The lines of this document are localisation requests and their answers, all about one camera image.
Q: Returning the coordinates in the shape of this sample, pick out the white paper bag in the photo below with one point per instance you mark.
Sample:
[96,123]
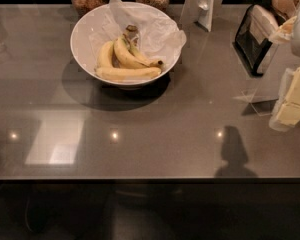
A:
[200,12]

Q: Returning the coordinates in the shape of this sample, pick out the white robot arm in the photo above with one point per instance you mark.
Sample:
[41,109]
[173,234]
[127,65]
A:
[295,39]

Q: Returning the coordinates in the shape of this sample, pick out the white ceramic bowl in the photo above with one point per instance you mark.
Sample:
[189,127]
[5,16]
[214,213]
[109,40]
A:
[87,59]

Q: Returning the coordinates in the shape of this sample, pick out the white crumpled paper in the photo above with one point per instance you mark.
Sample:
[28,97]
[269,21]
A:
[158,35]

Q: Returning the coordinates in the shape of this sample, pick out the bread packet in rack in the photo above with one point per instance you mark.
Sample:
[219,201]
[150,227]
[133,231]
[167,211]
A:
[263,26]

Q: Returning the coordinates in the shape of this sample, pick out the yellow banana bunch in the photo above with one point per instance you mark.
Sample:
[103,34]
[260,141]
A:
[124,50]

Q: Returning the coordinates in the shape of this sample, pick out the front yellow banana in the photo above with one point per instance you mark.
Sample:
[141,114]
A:
[123,74]

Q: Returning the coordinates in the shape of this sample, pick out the black wire rack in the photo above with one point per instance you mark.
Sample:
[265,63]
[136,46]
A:
[250,52]

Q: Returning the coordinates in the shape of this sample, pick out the clear acrylic stand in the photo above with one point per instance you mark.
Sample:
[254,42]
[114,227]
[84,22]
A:
[259,93]

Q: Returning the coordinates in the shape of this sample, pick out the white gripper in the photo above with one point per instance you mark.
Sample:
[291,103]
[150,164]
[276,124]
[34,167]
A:
[287,113]

